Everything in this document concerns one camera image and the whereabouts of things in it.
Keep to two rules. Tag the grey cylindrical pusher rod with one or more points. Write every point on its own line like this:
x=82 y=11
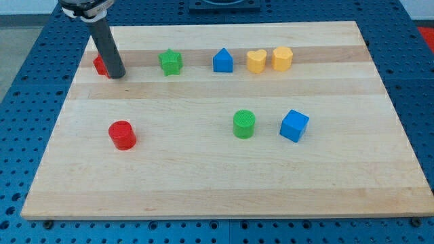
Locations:
x=105 y=44

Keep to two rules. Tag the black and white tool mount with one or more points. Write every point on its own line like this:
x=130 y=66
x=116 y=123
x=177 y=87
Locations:
x=86 y=9

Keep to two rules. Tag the green star block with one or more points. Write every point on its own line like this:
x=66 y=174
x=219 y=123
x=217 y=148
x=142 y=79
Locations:
x=170 y=62

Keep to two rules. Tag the red block behind rod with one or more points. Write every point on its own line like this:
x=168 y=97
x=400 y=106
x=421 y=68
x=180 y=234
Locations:
x=100 y=66

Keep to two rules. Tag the red cylinder block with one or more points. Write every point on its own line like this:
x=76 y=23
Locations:
x=122 y=135

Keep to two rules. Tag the blue house-shaped block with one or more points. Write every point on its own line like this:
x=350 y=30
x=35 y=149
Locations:
x=223 y=62

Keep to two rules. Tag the yellow heart block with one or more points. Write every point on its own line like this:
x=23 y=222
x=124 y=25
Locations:
x=256 y=60

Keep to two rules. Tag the green cylinder block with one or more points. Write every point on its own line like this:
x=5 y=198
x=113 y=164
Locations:
x=243 y=124

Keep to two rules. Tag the yellow hexagon block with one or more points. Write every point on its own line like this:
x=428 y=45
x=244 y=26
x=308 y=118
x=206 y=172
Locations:
x=282 y=58

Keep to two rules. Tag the blue cube block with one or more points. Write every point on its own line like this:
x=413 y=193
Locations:
x=294 y=125

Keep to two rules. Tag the wooden board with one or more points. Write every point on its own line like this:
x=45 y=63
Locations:
x=353 y=161

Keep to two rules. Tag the red object at right edge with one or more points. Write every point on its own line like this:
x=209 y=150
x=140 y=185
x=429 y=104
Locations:
x=428 y=35

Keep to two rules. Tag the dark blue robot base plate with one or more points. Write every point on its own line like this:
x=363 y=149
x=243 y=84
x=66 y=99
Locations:
x=197 y=6

